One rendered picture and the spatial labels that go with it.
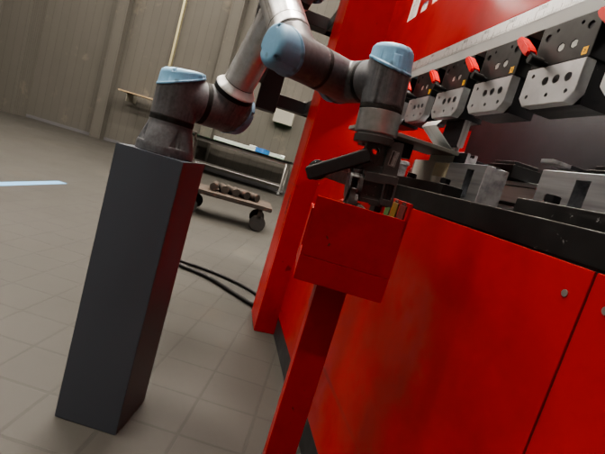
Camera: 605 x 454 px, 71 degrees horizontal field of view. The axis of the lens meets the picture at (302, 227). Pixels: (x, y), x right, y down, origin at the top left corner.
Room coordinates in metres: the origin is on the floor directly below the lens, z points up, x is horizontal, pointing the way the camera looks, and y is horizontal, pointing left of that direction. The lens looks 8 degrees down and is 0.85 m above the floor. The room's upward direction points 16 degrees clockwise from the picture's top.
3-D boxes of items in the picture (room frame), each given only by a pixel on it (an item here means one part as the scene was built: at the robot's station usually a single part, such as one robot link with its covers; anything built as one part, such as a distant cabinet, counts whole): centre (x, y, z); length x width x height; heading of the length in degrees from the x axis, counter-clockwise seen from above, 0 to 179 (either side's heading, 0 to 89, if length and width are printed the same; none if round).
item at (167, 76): (1.15, 0.41, 0.94); 0.13 x 0.12 x 0.14; 129
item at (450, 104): (1.26, -0.33, 1.18); 0.15 x 0.09 x 0.17; 12
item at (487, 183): (1.18, -0.35, 0.92); 0.39 x 0.06 x 0.10; 12
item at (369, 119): (0.76, -0.08, 0.95); 0.08 x 0.08 x 0.05
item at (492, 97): (1.06, -0.37, 1.18); 0.15 x 0.09 x 0.17; 12
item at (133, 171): (1.15, 0.42, 0.39); 0.18 x 0.18 x 0.78; 88
